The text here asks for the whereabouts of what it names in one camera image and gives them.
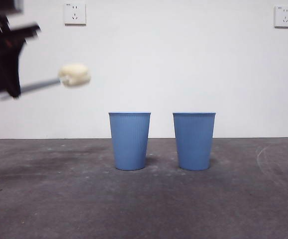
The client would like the grey-handled sponge cup brush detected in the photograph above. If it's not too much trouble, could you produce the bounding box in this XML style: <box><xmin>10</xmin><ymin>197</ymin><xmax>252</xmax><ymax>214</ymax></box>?
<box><xmin>0</xmin><ymin>63</ymin><xmax>92</xmax><ymax>102</ymax></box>

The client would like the blue ribbed plastic cup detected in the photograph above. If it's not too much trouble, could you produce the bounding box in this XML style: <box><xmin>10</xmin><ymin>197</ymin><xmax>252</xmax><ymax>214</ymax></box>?
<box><xmin>172</xmin><ymin>112</ymin><xmax>216</xmax><ymax>171</ymax></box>
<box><xmin>108</xmin><ymin>112</ymin><xmax>151</xmax><ymax>171</ymax></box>

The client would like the white wall socket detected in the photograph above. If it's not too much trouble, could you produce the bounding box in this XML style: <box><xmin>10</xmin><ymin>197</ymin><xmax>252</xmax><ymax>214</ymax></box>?
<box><xmin>274</xmin><ymin>5</ymin><xmax>288</xmax><ymax>28</ymax></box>
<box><xmin>64</xmin><ymin>2</ymin><xmax>87</xmax><ymax>26</ymax></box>

